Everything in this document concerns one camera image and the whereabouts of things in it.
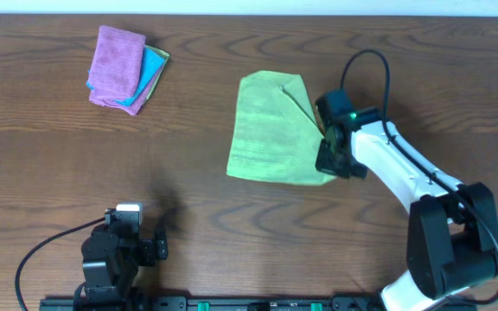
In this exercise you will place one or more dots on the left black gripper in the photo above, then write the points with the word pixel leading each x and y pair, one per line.
pixel 161 245

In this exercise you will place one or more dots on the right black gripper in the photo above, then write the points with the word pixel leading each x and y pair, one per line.
pixel 329 155

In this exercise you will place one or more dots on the light green microfiber cloth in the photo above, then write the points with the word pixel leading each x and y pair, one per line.
pixel 276 137

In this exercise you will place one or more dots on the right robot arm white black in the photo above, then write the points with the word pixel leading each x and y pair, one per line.
pixel 452 239

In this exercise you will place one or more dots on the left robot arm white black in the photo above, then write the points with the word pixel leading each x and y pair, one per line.
pixel 112 257

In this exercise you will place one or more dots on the purple folded cloth at bottom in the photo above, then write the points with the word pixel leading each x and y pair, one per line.
pixel 137 103

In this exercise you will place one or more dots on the purple folded cloth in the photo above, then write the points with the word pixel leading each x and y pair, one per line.
pixel 116 65
pixel 137 103

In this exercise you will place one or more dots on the blue folded cloth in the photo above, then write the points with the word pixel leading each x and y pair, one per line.
pixel 145 76

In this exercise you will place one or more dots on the purple folded cloth on top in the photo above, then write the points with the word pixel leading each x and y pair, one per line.
pixel 116 65

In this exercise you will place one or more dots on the green folded cloth under stack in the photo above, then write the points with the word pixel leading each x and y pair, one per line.
pixel 158 62

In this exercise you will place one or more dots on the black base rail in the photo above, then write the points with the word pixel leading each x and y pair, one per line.
pixel 180 303

